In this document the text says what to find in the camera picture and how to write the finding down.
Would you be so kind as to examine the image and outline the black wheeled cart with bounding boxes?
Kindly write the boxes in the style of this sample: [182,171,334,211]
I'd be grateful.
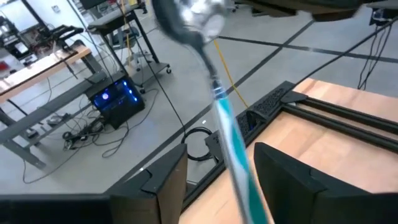
[88,0,172,95]

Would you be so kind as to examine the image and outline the black coiled floor cable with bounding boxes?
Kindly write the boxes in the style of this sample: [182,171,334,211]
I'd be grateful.
[118,0,219,162]

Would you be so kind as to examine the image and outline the black computer blue lights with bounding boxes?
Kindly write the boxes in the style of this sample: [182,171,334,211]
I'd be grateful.
[85,71,146,131]

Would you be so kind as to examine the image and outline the black metal table frame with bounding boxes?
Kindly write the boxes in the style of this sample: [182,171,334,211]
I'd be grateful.
[182,80,398,212]

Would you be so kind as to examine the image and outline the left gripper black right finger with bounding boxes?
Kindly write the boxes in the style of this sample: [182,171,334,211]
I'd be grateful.
[254,142,398,224]

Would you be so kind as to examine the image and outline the black hanging cables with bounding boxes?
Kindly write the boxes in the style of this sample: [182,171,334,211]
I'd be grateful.
[356,23,393,91]

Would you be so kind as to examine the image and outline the yellow floor cable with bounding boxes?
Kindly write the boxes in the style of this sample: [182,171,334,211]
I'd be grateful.
[213,39,250,109]

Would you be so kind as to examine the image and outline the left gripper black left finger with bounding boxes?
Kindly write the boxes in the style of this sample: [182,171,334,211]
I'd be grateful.
[0,142,189,224]

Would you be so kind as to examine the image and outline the teal white toothbrush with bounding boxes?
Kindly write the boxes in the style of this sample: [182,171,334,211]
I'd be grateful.
[151,0,270,224]

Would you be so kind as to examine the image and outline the wooden top workbench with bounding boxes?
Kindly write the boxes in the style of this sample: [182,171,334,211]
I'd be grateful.
[0,44,93,104]

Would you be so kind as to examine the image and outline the gray metal bench frame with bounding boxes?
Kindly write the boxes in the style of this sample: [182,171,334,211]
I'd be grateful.
[0,70,109,171]

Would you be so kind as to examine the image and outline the black equipment case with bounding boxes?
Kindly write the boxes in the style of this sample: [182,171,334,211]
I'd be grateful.
[204,129,225,164]

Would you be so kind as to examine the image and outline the floor cable tangle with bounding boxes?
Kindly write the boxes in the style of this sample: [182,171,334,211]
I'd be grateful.
[21,77,160,185]

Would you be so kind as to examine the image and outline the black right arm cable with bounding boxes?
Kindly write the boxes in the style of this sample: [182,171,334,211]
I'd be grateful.
[295,15,398,85]

